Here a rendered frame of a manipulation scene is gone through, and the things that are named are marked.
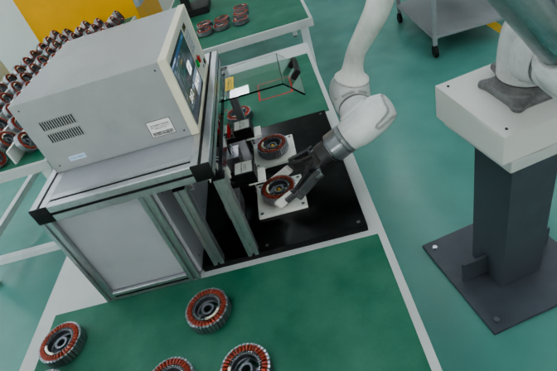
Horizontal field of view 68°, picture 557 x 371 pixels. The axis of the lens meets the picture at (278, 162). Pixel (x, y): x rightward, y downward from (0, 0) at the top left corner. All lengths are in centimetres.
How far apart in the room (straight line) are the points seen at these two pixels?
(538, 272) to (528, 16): 126
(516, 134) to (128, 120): 102
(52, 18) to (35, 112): 391
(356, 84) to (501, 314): 110
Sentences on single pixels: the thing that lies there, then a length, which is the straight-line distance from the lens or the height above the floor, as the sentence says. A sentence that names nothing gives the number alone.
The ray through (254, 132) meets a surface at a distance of 142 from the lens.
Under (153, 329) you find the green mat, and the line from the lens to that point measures 119.
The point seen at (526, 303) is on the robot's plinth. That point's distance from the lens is 193.
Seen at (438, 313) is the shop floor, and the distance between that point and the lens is 189.
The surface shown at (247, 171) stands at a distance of 119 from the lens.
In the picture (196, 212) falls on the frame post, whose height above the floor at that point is 97.
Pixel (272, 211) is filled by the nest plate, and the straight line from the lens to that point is 125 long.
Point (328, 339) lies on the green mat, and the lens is 100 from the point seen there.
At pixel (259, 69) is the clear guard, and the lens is 140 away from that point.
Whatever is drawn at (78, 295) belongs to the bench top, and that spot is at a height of 75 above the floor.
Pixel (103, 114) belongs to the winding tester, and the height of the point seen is 123.
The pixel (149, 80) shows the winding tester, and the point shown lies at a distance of 100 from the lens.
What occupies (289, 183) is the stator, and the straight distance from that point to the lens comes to 126.
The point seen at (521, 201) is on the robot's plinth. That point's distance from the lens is 164.
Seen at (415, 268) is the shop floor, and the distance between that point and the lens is 201.
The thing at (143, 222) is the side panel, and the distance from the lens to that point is 109.
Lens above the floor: 162
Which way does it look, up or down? 36 degrees down
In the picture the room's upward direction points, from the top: 19 degrees counter-clockwise
